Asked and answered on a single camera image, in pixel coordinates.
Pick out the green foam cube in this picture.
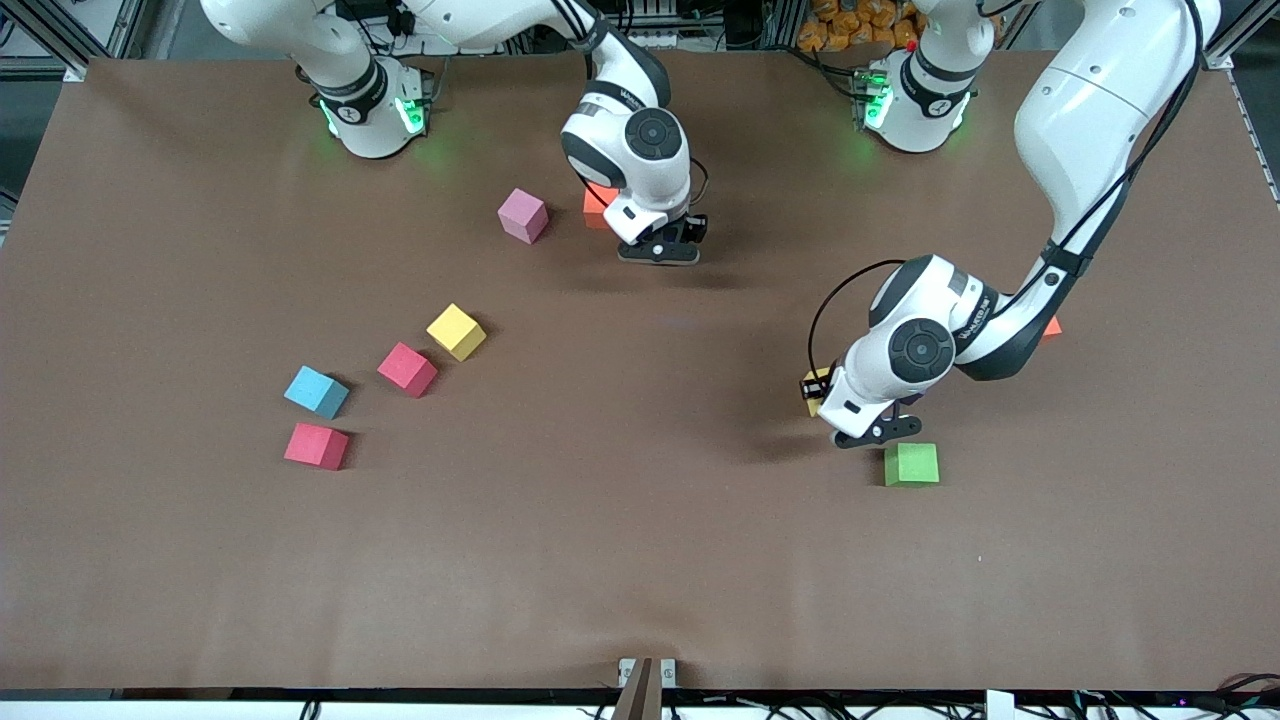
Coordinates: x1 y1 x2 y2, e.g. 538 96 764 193
884 442 941 488

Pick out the pink foam cube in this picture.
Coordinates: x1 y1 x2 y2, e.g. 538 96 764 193
498 187 551 245

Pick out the grey electronics box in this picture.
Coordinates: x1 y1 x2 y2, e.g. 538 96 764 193
600 0 683 51

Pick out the orange packets pile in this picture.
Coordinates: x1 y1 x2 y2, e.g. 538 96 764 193
795 0 919 53

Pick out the red foam cube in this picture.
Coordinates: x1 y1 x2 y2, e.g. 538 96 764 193
283 422 352 472
376 342 440 399

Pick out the white power strip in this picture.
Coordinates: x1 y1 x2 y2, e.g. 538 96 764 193
340 0 441 58

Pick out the cyan foam cube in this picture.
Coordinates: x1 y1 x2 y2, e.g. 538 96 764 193
283 365 351 420

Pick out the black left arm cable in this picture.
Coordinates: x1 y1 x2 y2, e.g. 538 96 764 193
805 258 909 376

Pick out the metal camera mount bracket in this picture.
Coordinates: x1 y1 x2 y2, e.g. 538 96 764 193
617 656 678 720

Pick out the black cable bundle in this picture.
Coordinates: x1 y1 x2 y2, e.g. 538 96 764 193
1215 672 1280 713

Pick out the aluminium frame profile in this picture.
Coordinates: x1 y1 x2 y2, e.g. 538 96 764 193
0 0 91 83
1200 0 1280 73

